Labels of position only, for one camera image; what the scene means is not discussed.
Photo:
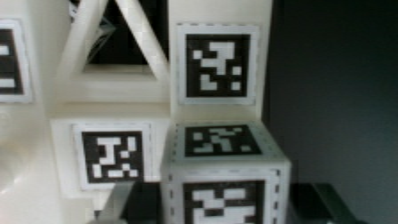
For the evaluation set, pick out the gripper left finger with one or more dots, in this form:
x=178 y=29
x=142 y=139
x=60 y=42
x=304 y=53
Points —
x=110 y=214

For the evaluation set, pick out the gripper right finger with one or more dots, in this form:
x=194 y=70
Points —
x=329 y=209

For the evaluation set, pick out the white tagged cube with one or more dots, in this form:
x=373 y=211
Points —
x=224 y=175

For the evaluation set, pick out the white chair back frame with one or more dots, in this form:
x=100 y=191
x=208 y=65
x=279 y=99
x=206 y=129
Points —
x=78 y=93

